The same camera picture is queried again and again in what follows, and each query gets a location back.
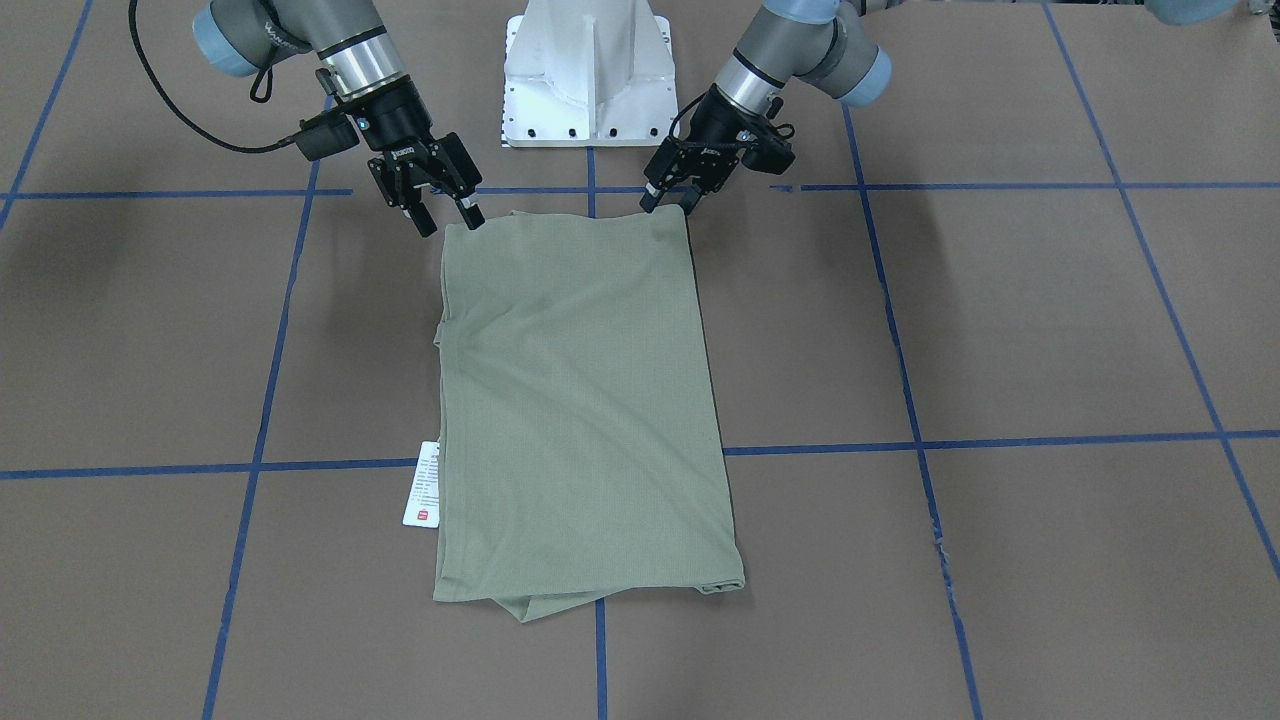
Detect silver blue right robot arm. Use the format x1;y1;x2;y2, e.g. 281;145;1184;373
192;1;485;237

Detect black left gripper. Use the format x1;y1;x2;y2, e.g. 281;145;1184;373
640;85;776;217

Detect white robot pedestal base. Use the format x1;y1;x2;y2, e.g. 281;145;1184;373
500;1;678;149

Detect white paper garment tag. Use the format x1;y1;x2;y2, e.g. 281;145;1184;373
401;441;442;529

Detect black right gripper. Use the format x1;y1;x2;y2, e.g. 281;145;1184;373
355;78;485;238

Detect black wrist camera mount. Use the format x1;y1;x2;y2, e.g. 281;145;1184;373
291;110;361;161
736;122;795;176

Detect olive green long-sleeve shirt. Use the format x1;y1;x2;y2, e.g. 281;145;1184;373
431;206;746;623

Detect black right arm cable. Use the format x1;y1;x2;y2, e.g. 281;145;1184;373
128;0;337;155

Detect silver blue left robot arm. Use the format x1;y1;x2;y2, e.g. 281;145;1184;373
640;1;892;214

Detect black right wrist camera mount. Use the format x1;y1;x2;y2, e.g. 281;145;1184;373
291;110;361;161

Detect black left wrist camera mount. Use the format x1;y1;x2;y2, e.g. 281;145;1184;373
736;122;795;176

